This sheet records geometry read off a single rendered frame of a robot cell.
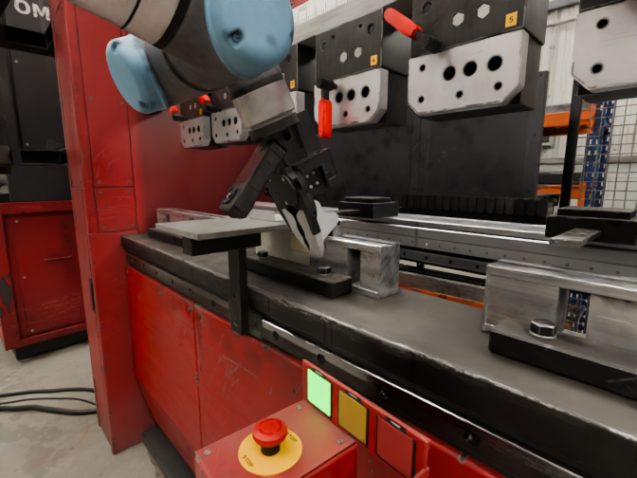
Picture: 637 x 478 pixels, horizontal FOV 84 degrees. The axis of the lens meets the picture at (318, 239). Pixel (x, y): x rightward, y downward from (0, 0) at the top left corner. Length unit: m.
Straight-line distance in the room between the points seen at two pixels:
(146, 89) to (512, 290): 0.49
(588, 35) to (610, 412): 0.37
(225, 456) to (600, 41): 0.59
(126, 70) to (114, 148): 1.09
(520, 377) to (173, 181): 1.38
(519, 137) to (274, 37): 0.85
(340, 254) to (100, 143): 1.05
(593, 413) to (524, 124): 0.78
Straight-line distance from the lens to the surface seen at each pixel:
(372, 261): 0.63
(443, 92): 0.55
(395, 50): 0.65
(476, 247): 0.82
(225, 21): 0.30
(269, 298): 0.67
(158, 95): 0.43
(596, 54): 0.49
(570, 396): 0.45
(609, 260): 0.77
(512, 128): 1.09
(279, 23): 0.32
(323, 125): 0.63
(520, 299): 0.53
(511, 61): 0.52
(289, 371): 0.68
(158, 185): 1.55
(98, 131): 1.50
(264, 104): 0.48
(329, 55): 0.70
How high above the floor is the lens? 1.09
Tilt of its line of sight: 10 degrees down
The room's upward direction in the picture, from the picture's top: straight up
